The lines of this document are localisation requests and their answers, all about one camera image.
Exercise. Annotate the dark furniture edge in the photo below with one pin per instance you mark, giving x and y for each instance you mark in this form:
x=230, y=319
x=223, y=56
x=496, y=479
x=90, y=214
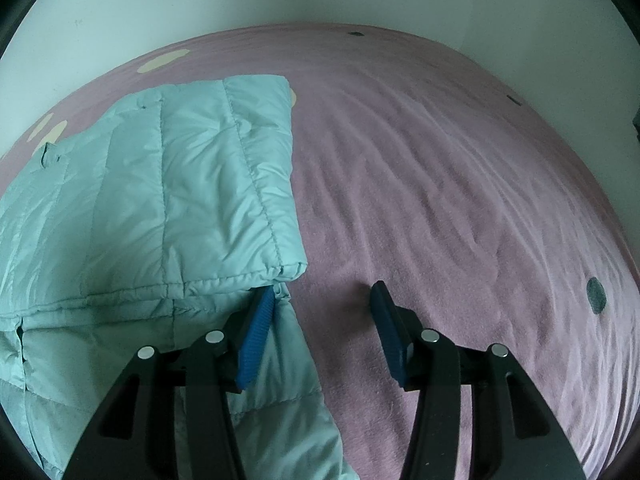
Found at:
x=636, y=130

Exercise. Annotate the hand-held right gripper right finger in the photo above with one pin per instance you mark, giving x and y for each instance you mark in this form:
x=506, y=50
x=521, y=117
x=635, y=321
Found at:
x=387, y=330

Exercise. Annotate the pink dotted bed sheet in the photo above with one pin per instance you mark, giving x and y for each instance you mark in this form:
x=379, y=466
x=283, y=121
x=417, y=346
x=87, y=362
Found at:
x=450, y=185

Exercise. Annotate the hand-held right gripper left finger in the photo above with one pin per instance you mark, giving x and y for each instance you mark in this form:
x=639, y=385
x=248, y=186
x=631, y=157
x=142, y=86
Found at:
x=255, y=340

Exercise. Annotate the light green puffer jacket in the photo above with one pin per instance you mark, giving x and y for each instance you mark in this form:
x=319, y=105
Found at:
x=175, y=185

